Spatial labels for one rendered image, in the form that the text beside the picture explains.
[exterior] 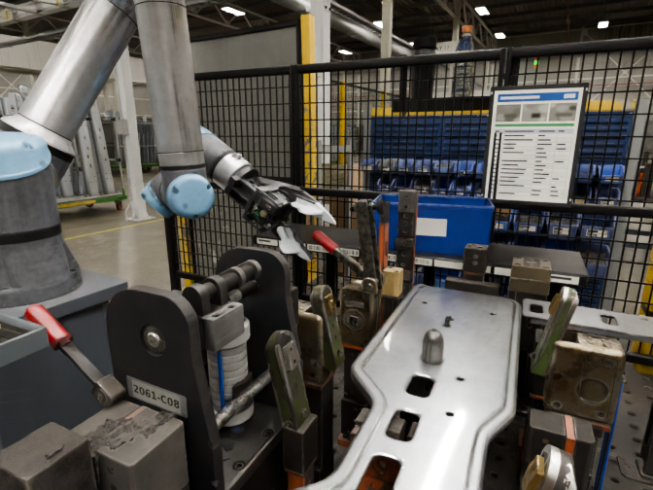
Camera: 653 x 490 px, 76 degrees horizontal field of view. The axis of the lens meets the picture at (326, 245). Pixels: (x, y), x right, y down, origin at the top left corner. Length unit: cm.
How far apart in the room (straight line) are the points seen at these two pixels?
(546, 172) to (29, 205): 113
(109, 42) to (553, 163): 104
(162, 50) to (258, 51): 220
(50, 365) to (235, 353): 30
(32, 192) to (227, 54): 249
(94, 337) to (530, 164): 108
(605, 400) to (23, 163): 87
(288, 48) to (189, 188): 214
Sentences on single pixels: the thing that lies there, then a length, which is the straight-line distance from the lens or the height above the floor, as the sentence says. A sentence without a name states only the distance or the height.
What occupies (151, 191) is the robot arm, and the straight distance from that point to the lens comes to 87.
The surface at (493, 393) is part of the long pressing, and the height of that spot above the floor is 100.
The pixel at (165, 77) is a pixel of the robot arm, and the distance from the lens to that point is 74.
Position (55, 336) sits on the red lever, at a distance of 51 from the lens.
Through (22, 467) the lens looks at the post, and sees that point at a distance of 40.
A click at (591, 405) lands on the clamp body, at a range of 74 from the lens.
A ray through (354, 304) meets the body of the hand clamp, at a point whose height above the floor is 102.
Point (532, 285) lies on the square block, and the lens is 99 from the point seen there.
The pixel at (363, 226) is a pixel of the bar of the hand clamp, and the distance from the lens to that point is 75.
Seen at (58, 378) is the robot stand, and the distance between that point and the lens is 75.
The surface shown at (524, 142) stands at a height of 131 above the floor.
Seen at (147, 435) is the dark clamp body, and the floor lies 108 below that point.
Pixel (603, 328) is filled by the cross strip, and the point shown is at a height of 100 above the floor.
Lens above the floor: 133
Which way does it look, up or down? 15 degrees down
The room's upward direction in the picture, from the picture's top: straight up
